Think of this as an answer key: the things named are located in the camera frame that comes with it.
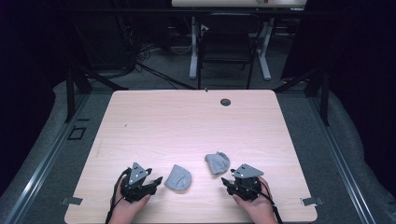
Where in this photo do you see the white desk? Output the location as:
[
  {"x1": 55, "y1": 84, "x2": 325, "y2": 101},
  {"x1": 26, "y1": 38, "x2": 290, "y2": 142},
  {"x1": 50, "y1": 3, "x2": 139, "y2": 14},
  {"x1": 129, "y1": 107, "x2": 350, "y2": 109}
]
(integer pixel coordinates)
[{"x1": 171, "y1": 0, "x2": 308, "y2": 82}]

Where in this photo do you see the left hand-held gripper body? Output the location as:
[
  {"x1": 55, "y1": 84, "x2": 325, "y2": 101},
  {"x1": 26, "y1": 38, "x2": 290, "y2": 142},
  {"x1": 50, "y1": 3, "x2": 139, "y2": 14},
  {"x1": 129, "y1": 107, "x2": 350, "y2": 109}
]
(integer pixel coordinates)
[{"x1": 120, "y1": 161, "x2": 157, "y2": 203}]

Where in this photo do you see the right hand-held gripper cable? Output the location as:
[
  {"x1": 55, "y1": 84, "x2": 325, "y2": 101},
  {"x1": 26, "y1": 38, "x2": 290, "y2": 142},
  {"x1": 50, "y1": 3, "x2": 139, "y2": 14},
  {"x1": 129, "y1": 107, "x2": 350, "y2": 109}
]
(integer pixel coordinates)
[{"x1": 257, "y1": 181, "x2": 284, "y2": 224}]

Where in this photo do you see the left hand-held gripper cable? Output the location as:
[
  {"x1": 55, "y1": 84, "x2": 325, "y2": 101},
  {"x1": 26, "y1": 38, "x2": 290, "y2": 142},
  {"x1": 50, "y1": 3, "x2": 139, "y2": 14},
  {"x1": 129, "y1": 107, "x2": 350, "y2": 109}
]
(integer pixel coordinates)
[{"x1": 105, "y1": 167, "x2": 133, "y2": 224}]

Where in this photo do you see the person's left hand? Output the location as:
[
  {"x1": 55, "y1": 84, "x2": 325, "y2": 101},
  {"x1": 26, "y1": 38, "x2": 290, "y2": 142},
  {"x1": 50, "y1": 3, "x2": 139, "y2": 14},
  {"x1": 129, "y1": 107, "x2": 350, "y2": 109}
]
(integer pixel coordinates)
[{"x1": 110, "y1": 186, "x2": 152, "y2": 217}]

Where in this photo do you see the black metal stand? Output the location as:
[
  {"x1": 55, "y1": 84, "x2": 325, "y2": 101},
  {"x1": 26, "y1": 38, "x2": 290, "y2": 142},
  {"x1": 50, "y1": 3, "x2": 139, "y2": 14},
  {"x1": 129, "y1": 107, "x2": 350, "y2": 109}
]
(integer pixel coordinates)
[
  {"x1": 64, "y1": 65, "x2": 130, "y2": 124},
  {"x1": 274, "y1": 68, "x2": 331, "y2": 127}
]

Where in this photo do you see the hand-held gripper cable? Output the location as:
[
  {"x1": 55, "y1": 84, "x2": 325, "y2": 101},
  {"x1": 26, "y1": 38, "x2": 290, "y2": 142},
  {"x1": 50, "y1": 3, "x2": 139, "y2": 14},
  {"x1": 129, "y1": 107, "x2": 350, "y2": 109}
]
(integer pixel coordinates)
[
  {"x1": 105, "y1": 167, "x2": 133, "y2": 224},
  {"x1": 257, "y1": 181, "x2": 284, "y2": 224}
]

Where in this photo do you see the black chair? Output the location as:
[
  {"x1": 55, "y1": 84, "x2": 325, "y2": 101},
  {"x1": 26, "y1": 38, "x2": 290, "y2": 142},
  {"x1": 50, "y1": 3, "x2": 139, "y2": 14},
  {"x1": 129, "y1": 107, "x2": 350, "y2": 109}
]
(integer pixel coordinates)
[{"x1": 196, "y1": 13, "x2": 264, "y2": 91}]

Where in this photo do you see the white cable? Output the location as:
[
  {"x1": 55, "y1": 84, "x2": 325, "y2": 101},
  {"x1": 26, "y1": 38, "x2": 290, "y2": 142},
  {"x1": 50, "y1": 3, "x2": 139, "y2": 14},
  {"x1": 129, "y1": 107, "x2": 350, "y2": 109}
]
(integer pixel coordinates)
[{"x1": 168, "y1": 44, "x2": 193, "y2": 56}]

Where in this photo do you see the gray sock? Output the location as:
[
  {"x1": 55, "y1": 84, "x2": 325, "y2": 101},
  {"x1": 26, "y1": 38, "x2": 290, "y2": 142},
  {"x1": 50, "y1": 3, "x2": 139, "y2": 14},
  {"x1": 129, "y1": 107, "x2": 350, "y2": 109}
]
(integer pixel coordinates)
[
  {"x1": 163, "y1": 163, "x2": 193, "y2": 191},
  {"x1": 204, "y1": 151, "x2": 232, "y2": 175}
]

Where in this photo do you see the person's right hand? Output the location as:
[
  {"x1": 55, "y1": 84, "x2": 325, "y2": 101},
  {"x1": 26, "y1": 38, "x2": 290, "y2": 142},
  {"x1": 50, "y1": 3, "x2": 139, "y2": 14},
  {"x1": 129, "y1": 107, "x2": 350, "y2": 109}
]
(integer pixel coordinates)
[{"x1": 233, "y1": 176, "x2": 276, "y2": 218}]

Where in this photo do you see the black floor cable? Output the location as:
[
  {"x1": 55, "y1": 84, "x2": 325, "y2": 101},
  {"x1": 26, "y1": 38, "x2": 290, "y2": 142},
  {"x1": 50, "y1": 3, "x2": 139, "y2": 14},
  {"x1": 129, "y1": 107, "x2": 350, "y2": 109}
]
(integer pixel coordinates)
[{"x1": 134, "y1": 61, "x2": 198, "y2": 91}]

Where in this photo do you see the gray metal bracket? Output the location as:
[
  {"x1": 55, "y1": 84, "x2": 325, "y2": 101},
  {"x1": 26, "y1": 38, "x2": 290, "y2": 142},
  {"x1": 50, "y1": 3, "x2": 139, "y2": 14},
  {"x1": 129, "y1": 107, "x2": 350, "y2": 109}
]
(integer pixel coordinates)
[
  {"x1": 60, "y1": 196, "x2": 84, "y2": 206},
  {"x1": 300, "y1": 196, "x2": 325, "y2": 207}
]

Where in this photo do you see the aluminium rail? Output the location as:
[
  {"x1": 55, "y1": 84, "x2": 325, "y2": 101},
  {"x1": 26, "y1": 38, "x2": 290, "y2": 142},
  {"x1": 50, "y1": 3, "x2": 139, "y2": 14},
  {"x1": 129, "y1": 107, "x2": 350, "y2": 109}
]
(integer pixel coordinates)
[
  {"x1": 3, "y1": 92, "x2": 92, "y2": 224},
  {"x1": 307, "y1": 92, "x2": 378, "y2": 224}
]

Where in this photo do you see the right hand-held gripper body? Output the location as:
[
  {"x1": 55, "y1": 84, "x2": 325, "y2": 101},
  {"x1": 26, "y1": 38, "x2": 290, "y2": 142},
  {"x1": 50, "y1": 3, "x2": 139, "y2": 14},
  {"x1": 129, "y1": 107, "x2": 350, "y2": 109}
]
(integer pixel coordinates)
[{"x1": 232, "y1": 163, "x2": 265, "y2": 202}]

